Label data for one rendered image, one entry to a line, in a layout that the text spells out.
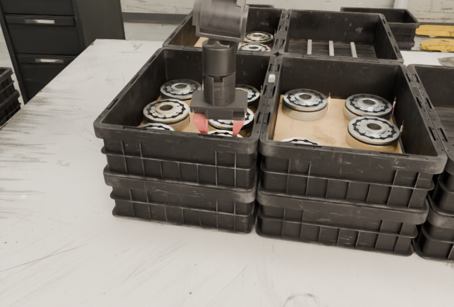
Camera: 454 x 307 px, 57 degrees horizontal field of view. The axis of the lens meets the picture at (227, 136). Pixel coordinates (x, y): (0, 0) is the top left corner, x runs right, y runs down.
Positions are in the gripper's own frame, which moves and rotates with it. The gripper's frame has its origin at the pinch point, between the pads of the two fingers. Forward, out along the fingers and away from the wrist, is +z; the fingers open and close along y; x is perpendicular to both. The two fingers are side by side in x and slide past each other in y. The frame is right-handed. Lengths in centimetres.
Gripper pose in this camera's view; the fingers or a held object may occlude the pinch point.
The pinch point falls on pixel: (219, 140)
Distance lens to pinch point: 80.4
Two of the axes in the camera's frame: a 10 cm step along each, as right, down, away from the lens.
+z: 0.0, 8.4, 5.4
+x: -0.6, 5.4, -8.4
